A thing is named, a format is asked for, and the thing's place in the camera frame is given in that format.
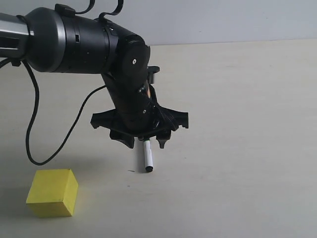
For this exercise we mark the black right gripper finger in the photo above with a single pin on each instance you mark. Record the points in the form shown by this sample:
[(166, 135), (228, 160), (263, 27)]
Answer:
[(125, 139)]

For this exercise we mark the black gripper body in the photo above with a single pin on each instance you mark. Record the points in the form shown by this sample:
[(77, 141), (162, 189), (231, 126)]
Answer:
[(137, 113)]

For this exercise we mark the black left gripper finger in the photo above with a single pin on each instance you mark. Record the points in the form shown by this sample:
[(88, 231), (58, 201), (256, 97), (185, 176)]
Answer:
[(162, 138)]

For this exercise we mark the black and white marker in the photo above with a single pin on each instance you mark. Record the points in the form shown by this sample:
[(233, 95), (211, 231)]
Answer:
[(148, 158)]

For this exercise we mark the yellow cube block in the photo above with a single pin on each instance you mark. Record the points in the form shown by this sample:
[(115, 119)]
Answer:
[(53, 193)]

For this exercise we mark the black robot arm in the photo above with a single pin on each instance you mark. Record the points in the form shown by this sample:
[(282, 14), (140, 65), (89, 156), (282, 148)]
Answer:
[(61, 40)]

